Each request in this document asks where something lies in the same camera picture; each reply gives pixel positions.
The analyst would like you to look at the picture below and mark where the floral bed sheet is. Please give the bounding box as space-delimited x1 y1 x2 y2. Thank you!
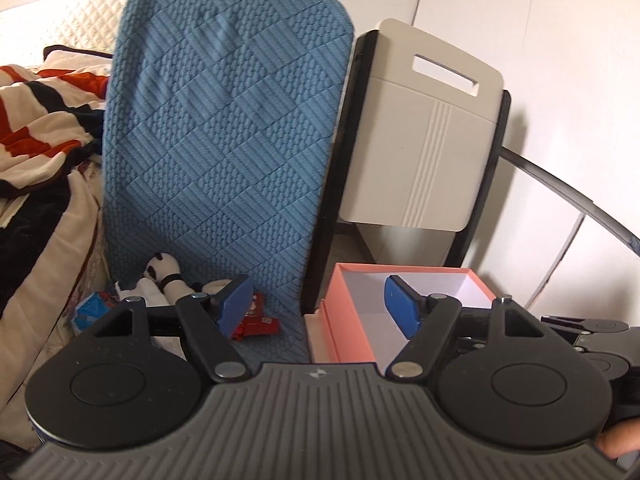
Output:
65 167 110 333

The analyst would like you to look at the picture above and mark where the blue textured cushion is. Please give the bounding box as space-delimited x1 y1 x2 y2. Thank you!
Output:
100 0 357 363

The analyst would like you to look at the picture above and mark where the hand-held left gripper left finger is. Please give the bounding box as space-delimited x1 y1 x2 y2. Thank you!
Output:
90 274 256 383

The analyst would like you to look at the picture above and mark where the red foil snack packet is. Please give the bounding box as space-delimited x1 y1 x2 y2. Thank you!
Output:
230 291 281 342

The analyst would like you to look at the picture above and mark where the black curved rail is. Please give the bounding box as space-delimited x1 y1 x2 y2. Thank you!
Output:
501 146 640 258

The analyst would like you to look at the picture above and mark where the pink cardboard box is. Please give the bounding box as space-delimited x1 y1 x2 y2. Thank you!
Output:
320 261 501 376

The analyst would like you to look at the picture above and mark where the blue snack packet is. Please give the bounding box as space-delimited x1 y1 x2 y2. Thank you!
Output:
72 291 123 335

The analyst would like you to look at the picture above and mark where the red white black striped blanket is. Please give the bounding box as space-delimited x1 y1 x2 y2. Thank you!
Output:
0 45 113 411

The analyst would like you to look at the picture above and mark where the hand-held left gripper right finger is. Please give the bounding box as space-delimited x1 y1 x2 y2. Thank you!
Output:
384 274 551 381

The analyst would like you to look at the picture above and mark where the person's right hand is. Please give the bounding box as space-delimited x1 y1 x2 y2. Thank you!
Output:
596 420 640 461

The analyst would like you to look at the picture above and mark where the panda plush toy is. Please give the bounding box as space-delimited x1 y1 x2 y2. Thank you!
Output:
115 252 236 311

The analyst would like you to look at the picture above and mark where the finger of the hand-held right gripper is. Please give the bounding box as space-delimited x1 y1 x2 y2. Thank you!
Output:
542 315 633 337

